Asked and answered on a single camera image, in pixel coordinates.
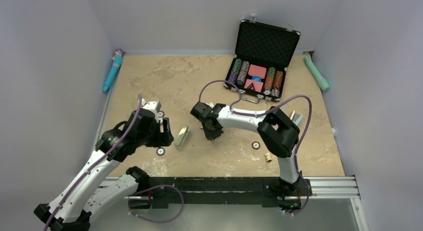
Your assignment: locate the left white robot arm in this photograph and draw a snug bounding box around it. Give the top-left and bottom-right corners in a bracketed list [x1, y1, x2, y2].
[34, 103, 174, 231]

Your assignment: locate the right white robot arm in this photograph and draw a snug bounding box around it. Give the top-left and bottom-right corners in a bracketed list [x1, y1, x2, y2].
[190, 102, 312, 198]

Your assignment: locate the black white poker chip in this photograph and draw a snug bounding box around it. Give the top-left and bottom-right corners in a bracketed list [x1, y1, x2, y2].
[156, 147, 166, 156]

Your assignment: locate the cream chess piece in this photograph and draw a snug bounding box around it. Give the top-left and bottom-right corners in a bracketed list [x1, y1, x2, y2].
[264, 152, 273, 163]

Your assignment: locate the blue cylindrical toy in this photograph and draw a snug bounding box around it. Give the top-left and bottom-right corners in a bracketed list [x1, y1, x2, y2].
[102, 49, 124, 93]

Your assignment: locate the black poker chip case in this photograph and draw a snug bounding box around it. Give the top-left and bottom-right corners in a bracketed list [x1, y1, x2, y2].
[224, 19, 301, 102]

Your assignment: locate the green cylindrical toy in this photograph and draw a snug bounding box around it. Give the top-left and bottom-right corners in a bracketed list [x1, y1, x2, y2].
[303, 57, 330, 91]

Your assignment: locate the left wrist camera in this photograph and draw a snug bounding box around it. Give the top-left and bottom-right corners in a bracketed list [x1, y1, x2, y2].
[142, 99, 162, 120]

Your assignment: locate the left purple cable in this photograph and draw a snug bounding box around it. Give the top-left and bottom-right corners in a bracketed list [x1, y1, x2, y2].
[43, 94, 144, 231]

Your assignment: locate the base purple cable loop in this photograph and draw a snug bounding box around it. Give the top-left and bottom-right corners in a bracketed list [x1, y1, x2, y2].
[127, 184, 185, 224]

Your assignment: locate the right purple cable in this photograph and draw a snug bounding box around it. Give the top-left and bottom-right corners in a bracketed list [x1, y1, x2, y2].
[199, 79, 313, 217]

